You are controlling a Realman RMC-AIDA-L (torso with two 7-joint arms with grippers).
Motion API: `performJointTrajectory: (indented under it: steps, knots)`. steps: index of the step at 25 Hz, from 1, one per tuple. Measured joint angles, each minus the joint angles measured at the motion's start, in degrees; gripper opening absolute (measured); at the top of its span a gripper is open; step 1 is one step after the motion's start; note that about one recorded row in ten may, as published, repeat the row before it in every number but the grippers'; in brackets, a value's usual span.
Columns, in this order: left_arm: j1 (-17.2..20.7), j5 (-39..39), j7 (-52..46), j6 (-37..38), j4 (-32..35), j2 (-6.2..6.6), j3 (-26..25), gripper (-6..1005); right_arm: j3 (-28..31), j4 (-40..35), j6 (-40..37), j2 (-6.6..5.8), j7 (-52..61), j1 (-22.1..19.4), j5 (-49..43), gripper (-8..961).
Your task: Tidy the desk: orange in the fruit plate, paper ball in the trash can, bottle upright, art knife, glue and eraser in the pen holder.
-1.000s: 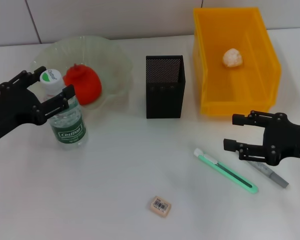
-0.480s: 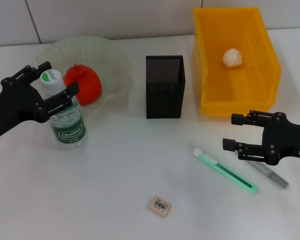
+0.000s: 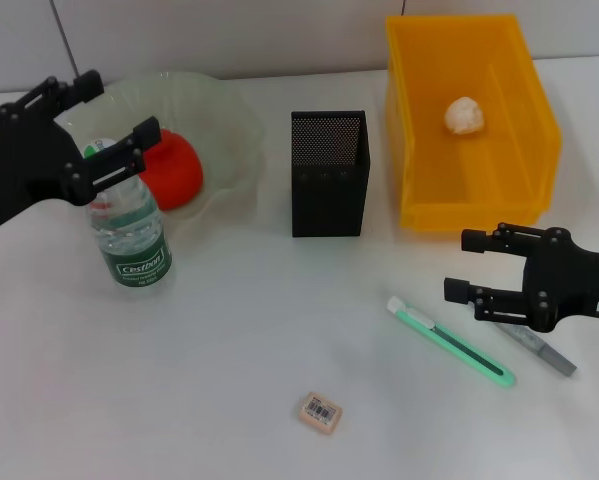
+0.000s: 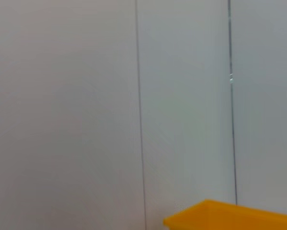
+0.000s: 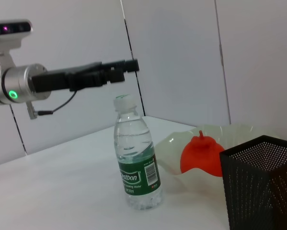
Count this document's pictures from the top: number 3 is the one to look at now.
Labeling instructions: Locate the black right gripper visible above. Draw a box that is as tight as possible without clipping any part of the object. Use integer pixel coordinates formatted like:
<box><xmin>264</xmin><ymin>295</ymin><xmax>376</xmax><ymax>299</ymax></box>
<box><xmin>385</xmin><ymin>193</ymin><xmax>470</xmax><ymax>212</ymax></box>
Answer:
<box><xmin>442</xmin><ymin>223</ymin><xmax>599</xmax><ymax>333</ymax></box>

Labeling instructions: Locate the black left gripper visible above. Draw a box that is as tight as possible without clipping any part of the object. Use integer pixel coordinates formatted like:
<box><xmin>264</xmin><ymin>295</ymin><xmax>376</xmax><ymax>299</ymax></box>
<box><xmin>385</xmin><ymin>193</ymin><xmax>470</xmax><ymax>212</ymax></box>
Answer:
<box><xmin>0</xmin><ymin>70</ymin><xmax>160</xmax><ymax>236</ymax></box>

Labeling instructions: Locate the red tomato-like fruit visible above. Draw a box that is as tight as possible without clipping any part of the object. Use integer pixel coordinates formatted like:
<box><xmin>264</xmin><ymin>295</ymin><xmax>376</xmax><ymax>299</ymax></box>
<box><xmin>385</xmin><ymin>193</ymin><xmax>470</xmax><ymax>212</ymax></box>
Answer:
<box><xmin>139</xmin><ymin>128</ymin><xmax>205</xmax><ymax>211</ymax></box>

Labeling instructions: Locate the clear green-label water bottle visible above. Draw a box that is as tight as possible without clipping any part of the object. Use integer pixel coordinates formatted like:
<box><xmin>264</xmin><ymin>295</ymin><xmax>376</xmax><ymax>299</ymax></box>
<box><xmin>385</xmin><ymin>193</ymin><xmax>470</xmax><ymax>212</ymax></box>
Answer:
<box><xmin>81</xmin><ymin>137</ymin><xmax>175</xmax><ymax>300</ymax></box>

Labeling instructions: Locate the white paper ball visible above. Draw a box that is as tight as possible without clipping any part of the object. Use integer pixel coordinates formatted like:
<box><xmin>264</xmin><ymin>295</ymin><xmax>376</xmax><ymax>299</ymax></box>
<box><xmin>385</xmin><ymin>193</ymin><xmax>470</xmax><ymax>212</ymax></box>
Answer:
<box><xmin>443</xmin><ymin>95</ymin><xmax>485</xmax><ymax>135</ymax></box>

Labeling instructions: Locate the green utility knife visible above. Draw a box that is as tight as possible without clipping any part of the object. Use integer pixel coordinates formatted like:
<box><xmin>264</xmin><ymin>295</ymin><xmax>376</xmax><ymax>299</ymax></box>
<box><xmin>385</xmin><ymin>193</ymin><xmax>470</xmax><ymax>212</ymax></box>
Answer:
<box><xmin>386</xmin><ymin>295</ymin><xmax>518</xmax><ymax>390</ymax></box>

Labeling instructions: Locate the grey pen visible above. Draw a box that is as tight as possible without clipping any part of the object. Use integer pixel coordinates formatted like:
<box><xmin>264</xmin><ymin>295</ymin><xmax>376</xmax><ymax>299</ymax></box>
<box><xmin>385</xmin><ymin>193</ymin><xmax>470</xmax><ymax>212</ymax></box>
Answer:
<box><xmin>493</xmin><ymin>322</ymin><xmax>578</xmax><ymax>377</ymax></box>

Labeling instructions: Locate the pale green glass fruit plate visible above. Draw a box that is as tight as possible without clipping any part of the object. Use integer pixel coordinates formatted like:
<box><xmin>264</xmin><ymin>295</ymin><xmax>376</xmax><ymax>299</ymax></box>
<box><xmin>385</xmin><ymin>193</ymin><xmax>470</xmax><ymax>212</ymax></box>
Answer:
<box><xmin>61</xmin><ymin>71</ymin><xmax>268</xmax><ymax>221</ymax></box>

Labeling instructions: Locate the black mesh pen holder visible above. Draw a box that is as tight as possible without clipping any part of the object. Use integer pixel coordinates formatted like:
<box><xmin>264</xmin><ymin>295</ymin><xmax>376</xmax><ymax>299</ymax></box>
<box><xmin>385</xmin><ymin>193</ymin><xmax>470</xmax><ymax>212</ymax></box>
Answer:
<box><xmin>291</xmin><ymin>109</ymin><xmax>372</xmax><ymax>238</ymax></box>

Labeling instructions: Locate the beige eraser with barcode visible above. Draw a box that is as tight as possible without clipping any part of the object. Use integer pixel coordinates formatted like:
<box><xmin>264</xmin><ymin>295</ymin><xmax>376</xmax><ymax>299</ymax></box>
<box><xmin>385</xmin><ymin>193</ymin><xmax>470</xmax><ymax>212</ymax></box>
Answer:
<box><xmin>296</xmin><ymin>392</ymin><xmax>344</xmax><ymax>436</ymax></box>

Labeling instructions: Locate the yellow plastic bin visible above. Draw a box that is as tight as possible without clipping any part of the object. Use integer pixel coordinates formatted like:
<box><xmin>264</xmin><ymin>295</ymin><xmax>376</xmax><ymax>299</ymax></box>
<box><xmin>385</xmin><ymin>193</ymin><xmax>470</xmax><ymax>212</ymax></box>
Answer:
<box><xmin>384</xmin><ymin>13</ymin><xmax>563</xmax><ymax>232</ymax></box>

